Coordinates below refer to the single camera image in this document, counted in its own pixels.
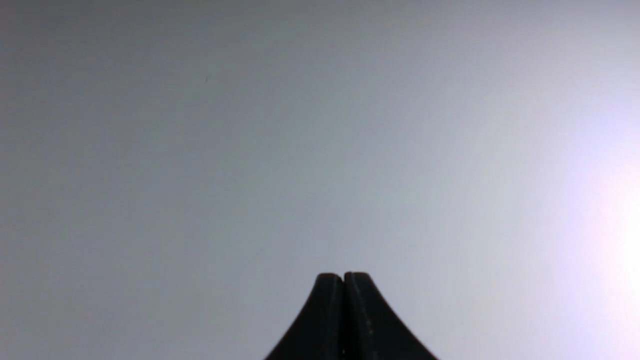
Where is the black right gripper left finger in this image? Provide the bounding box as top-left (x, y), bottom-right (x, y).
top-left (266, 273), bottom-right (344, 360)

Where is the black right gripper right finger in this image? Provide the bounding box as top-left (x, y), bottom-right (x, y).
top-left (343, 272), bottom-right (436, 360)

